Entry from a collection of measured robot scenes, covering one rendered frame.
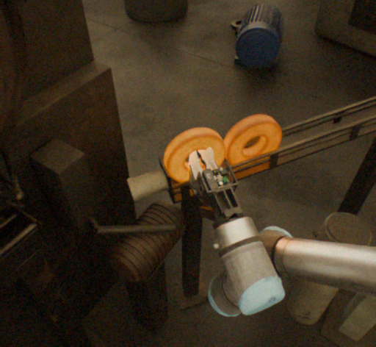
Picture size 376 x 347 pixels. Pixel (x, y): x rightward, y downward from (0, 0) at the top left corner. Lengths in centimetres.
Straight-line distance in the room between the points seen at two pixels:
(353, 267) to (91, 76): 68
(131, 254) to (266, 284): 37
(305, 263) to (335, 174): 121
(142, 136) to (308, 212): 97
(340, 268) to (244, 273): 17
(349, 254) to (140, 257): 48
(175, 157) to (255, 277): 31
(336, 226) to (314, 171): 90
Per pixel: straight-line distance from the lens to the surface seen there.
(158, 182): 84
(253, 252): 70
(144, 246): 93
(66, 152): 79
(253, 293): 69
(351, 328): 144
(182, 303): 141
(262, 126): 86
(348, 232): 105
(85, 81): 87
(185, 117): 214
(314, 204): 178
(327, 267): 75
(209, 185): 72
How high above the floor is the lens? 132
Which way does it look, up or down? 45 degrees down
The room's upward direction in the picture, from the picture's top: straight up
